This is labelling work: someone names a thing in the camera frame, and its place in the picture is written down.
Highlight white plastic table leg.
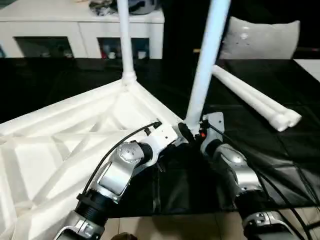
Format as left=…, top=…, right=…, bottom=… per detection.
left=216, top=64, right=303, bottom=128
left=211, top=66, right=290, bottom=133
left=184, top=0, right=232, bottom=135
left=116, top=0, right=138, bottom=85

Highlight white plastic table top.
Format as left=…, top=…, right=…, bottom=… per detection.
left=0, top=79, right=187, bottom=240

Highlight black work mat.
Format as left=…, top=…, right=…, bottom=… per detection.
left=0, top=56, right=320, bottom=218

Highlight black cabinet with gold label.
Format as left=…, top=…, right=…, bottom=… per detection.
left=162, top=0, right=231, bottom=60

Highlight dark grey helmet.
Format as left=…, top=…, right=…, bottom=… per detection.
left=111, top=0, right=162, bottom=15

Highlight dark clutter pile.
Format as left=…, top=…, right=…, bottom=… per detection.
left=89, top=0, right=118, bottom=16

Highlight white cabinet with glass doors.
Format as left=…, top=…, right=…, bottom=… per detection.
left=0, top=0, right=166, bottom=60

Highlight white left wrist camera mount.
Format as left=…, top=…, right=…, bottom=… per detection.
left=144, top=121, right=180, bottom=165

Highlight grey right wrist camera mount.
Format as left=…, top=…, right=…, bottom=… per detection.
left=198, top=112, right=225, bottom=151

